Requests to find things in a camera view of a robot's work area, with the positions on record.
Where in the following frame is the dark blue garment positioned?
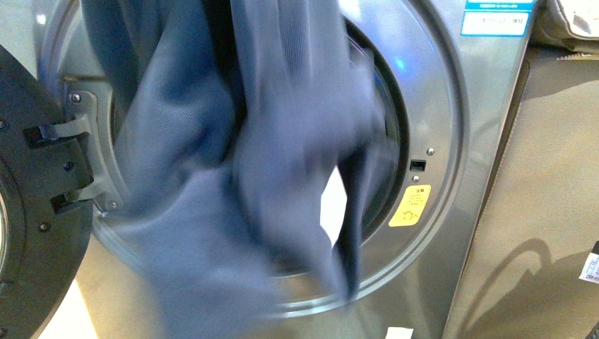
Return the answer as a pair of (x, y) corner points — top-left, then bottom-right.
(81, 1), (392, 338)

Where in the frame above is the grey front-load washing machine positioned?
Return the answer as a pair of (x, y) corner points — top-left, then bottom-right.
(32, 0), (539, 339)

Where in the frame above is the black washing machine door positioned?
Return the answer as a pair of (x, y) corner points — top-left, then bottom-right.
(1, 49), (92, 338)

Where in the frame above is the orange warning sticker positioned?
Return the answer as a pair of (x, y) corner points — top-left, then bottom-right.
(389, 184), (432, 227)

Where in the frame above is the white square sticker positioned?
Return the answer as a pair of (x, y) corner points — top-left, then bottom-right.
(384, 326), (414, 339)

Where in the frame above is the grey door hinge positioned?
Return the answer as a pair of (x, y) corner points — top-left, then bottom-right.
(52, 77), (122, 212)

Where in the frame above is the blue white energy label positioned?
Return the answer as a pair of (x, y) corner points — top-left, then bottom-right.
(461, 0), (535, 37)

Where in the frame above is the white barcode tag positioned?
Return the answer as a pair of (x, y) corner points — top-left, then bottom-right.
(579, 242), (598, 283)

